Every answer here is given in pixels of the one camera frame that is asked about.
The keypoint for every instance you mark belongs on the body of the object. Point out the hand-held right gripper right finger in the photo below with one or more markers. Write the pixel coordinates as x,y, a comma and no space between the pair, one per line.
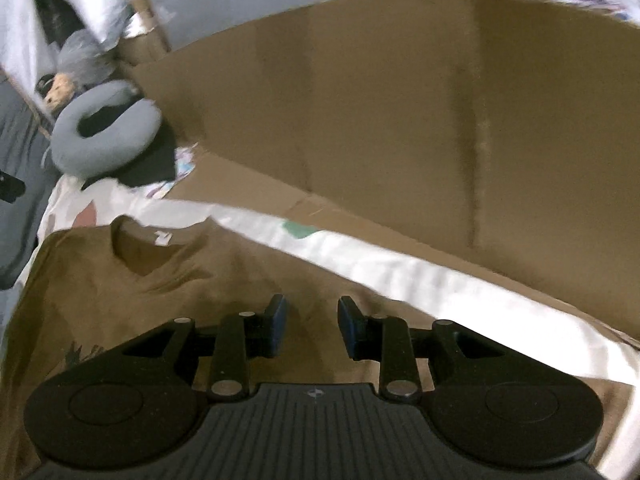
347,327

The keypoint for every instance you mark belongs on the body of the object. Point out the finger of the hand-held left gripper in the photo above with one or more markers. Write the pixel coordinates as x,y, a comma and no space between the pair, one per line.
11,186

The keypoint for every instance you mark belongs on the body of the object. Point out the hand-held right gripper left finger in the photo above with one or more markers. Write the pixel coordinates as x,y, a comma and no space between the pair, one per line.
277,327

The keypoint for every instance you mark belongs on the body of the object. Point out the brown printed t-shirt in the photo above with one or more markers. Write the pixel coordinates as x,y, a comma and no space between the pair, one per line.
100,300

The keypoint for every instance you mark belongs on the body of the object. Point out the grey-blue bed sheet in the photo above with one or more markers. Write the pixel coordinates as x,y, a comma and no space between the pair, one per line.
20,140

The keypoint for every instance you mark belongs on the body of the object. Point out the white cartoon printed bedsheet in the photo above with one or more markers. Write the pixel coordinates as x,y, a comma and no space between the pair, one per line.
400,270

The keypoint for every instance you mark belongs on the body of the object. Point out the small brown plush toy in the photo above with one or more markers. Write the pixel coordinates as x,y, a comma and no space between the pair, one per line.
56,91

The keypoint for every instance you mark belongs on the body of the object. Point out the black cloth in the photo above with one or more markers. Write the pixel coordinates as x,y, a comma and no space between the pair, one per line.
150,165

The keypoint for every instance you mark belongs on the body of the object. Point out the clear plastic bag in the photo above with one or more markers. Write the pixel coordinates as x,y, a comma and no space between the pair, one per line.
85,57

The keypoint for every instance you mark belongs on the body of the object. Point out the flattened cardboard sheet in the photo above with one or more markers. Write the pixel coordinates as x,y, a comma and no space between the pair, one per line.
400,110

